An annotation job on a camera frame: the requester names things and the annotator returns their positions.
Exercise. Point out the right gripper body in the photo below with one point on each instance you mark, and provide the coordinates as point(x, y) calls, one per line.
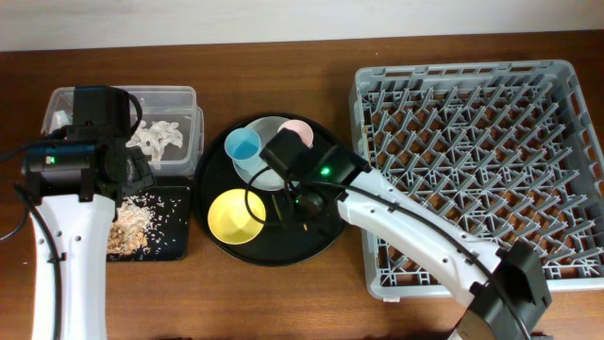
point(297, 204)

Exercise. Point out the black rectangular tray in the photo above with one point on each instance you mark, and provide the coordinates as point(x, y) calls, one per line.
point(173, 187)

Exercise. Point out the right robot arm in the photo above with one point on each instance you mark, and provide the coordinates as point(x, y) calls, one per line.
point(504, 291)

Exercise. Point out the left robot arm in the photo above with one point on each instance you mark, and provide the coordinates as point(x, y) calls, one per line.
point(76, 178)

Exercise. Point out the food scraps and rice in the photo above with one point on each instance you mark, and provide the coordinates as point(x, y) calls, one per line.
point(147, 224)

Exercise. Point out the pink plastic cup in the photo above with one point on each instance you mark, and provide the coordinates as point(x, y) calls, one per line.
point(301, 128)

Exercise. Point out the yellow bowl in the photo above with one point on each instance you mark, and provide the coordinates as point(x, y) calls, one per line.
point(230, 222)

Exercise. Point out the blue plastic cup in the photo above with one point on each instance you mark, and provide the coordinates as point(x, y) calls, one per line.
point(242, 145)

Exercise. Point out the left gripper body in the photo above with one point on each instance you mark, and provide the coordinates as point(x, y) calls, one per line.
point(144, 176)

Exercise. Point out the grey dishwasher rack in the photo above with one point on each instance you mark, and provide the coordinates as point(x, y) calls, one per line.
point(506, 151)

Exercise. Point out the round black serving tray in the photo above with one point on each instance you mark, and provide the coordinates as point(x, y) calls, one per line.
point(274, 246)

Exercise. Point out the white tissue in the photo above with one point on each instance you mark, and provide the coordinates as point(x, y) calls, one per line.
point(153, 140)

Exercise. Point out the clear plastic storage bin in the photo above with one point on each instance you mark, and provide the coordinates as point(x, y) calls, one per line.
point(173, 104)

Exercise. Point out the grey round plate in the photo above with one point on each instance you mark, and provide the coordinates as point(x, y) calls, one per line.
point(269, 181)

